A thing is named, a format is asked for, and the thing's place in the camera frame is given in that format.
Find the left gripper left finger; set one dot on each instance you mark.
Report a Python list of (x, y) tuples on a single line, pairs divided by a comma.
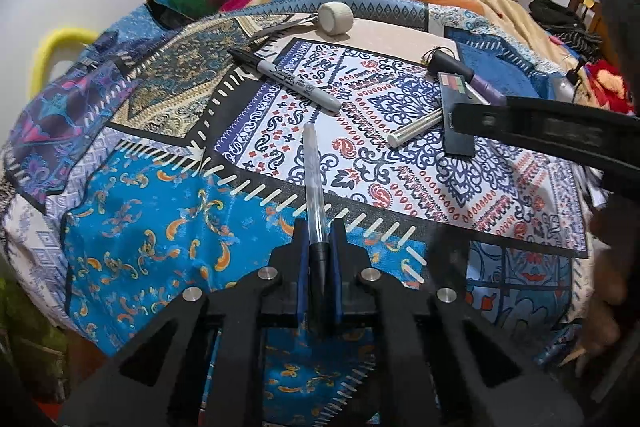
[(302, 282)]

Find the white tape roll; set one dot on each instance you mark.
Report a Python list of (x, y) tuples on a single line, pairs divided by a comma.
[(335, 18)]

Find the black Sharpie marker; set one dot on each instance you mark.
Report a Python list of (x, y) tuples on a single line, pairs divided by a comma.
[(295, 83)]

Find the yellow foam tube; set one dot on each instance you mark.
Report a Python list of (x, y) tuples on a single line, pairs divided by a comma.
[(57, 39)]

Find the black flat remote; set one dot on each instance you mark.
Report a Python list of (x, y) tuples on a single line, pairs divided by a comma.
[(453, 93)]

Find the red plush toy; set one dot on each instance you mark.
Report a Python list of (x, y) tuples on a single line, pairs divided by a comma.
[(609, 87)]

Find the metal tweezers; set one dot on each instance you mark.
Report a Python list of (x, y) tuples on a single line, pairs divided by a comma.
[(309, 19)]

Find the beige blanket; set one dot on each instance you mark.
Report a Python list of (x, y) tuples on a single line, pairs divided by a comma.
[(516, 22)]

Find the clear ballpoint pen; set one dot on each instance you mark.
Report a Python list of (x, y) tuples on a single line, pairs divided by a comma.
[(319, 249)]

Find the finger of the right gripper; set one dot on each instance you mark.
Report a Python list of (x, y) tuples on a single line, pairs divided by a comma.
[(535, 109), (611, 149)]

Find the patchwork patterned bedspread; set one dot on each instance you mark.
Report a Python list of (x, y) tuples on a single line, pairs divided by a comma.
[(149, 201)]

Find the wooden headboard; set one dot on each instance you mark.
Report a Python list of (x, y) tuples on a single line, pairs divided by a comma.
[(590, 14)]

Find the white disposable razor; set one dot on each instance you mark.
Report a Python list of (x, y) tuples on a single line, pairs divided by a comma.
[(405, 134)]

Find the black and purple cylinder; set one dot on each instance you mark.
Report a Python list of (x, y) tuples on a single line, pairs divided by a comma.
[(440, 61)]

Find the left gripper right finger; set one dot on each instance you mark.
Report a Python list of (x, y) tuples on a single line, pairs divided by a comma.
[(337, 236)]

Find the black bag on bed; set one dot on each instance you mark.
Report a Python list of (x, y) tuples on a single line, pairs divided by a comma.
[(566, 26)]

